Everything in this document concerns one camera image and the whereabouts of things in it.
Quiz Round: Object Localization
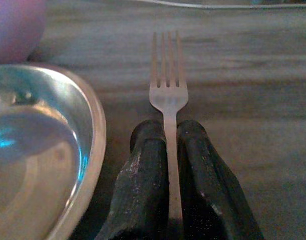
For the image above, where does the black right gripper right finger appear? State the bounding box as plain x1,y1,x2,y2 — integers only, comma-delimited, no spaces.
176,119,265,240

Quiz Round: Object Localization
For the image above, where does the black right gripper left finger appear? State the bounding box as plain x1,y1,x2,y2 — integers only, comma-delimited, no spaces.
94,119,170,240

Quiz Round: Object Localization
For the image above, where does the silver metal fork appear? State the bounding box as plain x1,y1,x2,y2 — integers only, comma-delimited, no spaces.
149,30,189,221

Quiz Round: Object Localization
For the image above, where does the purple cup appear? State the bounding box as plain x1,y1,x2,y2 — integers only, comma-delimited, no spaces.
0,0,48,65

